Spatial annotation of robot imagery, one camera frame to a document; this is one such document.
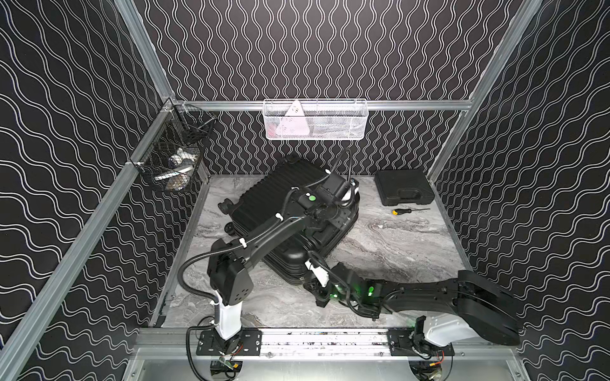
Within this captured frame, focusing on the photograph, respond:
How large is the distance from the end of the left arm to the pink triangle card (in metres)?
0.34

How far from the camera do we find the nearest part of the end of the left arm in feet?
1.83

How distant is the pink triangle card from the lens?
0.90 m
